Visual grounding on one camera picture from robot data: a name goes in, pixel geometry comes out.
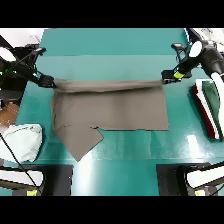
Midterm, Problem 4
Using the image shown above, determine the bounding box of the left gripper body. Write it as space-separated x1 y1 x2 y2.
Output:
37 73 57 89

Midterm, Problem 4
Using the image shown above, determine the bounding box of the brown T-shirt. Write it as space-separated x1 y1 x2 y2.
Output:
50 78 171 163

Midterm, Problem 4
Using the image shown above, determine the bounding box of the folded green garment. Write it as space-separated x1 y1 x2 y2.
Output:
201 79 224 135

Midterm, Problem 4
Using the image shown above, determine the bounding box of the folded red garment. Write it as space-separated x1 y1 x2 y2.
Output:
191 84 218 141

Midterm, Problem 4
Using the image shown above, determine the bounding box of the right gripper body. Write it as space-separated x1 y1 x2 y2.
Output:
161 67 184 85

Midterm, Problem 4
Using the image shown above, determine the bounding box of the folded white garment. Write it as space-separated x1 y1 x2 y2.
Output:
194 78 222 140

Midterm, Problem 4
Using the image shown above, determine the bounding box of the black cable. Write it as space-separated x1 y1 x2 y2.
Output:
0 132 44 197

